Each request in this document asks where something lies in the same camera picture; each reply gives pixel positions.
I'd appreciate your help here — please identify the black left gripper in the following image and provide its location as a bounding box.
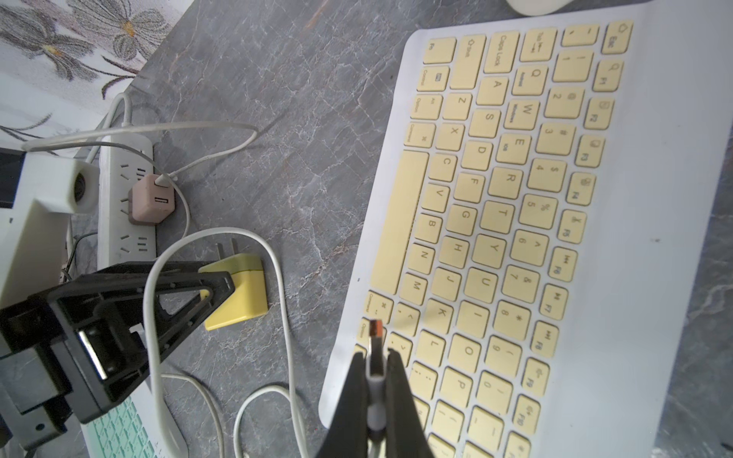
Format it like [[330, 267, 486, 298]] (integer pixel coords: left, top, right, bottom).
[[0, 260, 236, 453]]

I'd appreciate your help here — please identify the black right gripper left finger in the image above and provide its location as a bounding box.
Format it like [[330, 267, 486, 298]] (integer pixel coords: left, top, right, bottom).
[[317, 353, 368, 458]]

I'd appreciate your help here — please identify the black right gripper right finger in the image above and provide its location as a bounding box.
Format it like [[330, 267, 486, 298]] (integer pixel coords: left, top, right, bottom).
[[385, 349, 433, 458]]

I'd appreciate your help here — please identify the white charging cable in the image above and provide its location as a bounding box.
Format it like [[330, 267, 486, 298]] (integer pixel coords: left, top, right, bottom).
[[22, 119, 391, 458]]

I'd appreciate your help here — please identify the yellow charger plug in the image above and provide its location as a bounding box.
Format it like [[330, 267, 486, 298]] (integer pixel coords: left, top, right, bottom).
[[199, 240, 268, 331]]

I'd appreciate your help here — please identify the white power strip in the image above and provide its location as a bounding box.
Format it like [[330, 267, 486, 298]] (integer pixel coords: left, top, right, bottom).
[[97, 146, 157, 269]]

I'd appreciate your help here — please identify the green wireless keyboard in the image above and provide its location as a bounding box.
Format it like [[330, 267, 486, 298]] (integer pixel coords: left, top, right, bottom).
[[81, 387, 189, 457]]

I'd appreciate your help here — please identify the yellow wireless keyboard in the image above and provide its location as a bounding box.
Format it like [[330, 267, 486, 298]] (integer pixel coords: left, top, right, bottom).
[[319, 1, 732, 457]]

